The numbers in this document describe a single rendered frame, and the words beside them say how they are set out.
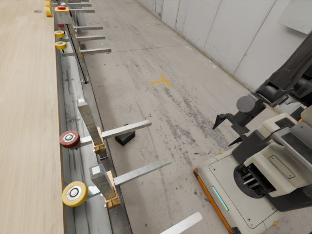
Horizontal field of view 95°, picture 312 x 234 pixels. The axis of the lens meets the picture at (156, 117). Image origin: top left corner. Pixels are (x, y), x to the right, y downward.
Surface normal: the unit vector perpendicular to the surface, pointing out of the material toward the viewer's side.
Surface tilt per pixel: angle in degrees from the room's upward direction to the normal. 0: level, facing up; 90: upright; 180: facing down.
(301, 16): 90
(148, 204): 0
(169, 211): 0
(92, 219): 0
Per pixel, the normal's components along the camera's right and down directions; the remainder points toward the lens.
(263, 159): -0.03, -0.61
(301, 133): -0.90, 0.25
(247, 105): -0.76, -0.06
